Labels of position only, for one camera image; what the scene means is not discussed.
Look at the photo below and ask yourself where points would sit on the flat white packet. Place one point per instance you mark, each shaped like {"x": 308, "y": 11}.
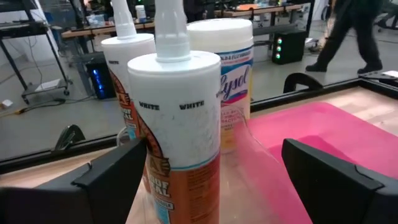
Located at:
{"x": 6, "y": 103}

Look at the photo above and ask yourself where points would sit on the black office chair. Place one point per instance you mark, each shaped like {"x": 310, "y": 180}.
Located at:
{"x": 388, "y": 18}

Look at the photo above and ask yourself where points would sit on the Lysol wipes canister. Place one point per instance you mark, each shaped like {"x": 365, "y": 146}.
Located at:
{"x": 236, "y": 77}

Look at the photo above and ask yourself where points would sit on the person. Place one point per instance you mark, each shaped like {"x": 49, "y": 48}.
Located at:
{"x": 357, "y": 12}

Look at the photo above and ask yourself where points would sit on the orange sealant tube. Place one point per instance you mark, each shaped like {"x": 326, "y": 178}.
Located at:
{"x": 124, "y": 53}
{"x": 183, "y": 124}

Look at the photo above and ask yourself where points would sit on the black speaker with green lights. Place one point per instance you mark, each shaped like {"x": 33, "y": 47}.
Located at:
{"x": 292, "y": 49}

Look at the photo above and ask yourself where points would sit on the small white canister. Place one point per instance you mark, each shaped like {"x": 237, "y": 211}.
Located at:
{"x": 140, "y": 12}

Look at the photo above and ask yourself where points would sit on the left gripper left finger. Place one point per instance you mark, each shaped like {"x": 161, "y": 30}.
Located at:
{"x": 77, "y": 202}

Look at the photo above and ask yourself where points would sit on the wooden workbench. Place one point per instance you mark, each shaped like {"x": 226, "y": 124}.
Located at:
{"x": 264, "y": 11}
{"x": 84, "y": 31}

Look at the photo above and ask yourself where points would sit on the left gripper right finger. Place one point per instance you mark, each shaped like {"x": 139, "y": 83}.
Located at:
{"x": 335, "y": 193}

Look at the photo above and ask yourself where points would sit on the black aluminium table frame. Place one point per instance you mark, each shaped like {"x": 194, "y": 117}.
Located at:
{"x": 46, "y": 156}

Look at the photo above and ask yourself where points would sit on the black frame clamp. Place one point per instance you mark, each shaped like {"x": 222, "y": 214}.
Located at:
{"x": 300, "y": 76}
{"x": 66, "y": 140}

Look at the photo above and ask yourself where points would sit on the black metal cart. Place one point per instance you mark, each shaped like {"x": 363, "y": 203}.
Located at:
{"x": 18, "y": 28}

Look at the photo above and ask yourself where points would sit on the computer tower with blue light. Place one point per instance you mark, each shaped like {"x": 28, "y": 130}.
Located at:
{"x": 105, "y": 81}

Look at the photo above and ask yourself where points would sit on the pink plastic bin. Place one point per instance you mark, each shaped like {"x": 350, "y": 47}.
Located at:
{"x": 326, "y": 130}

